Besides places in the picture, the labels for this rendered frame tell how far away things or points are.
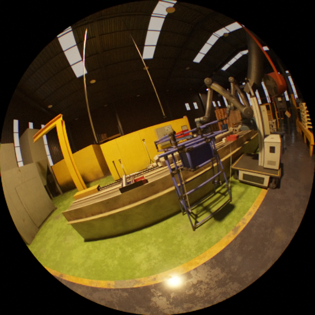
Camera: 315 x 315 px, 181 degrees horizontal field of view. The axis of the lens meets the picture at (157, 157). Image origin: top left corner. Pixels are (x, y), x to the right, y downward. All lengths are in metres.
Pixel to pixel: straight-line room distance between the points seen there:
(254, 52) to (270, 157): 6.96
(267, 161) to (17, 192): 7.33
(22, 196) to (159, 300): 5.20
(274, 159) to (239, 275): 1.85
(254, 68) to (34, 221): 13.00
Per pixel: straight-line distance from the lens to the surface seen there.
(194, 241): 1.59
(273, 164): 2.32
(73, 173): 4.63
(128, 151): 4.17
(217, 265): 1.47
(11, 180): 5.44
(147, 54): 10.89
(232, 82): 2.79
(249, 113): 1.89
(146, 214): 1.80
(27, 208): 5.42
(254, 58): 8.12
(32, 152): 8.04
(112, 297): 1.79
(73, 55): 9.71
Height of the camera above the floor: 1.44
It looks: 13 degrees down
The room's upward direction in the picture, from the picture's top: 18 degrees counter-clockwise
